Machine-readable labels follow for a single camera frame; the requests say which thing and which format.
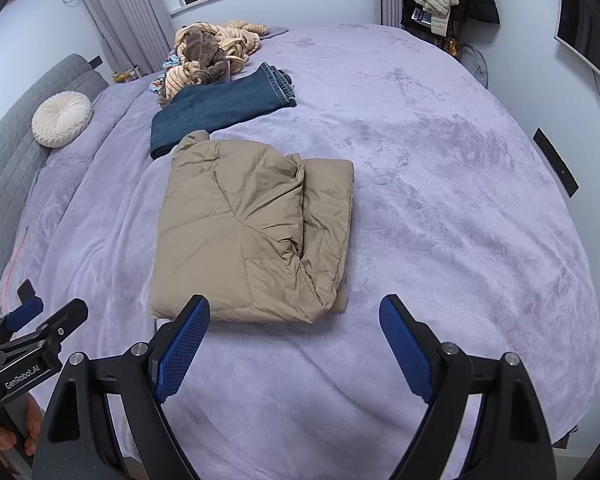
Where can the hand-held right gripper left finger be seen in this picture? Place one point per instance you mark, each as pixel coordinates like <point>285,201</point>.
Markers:
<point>182,350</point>

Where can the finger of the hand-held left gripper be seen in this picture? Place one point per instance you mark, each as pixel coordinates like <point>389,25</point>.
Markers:
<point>65,317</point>
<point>25,312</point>

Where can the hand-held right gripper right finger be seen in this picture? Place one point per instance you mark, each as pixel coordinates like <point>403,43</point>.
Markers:
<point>407,350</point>

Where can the beige puffer jacket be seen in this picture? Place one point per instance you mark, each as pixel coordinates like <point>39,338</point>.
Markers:
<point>240,220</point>
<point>435,0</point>

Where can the brown striped plush clothes pile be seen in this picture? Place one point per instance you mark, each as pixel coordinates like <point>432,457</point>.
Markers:
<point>200,45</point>

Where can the person's left hand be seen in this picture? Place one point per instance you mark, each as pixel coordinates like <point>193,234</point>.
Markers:
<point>35,425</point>

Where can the grey quilted headboard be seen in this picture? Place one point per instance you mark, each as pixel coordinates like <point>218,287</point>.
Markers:
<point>5,170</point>

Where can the lilac plush blanket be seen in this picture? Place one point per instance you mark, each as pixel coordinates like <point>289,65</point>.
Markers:
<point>430,185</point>

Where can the round cream pillow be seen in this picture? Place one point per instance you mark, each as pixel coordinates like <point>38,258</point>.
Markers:
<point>62,119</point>

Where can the folded blue jeans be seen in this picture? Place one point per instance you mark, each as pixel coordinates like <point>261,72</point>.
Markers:
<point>220,105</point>

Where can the colourful printed cloth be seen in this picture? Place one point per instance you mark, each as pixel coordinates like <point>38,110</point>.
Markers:
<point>170,62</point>

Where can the standing fan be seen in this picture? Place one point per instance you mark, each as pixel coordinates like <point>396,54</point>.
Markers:
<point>475,67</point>

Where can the beige hanging puffer jacket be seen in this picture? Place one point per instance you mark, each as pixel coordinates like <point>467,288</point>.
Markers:
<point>435,0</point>

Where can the wall-mounted black screen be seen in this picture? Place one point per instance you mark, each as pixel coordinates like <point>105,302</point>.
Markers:
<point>585,35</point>

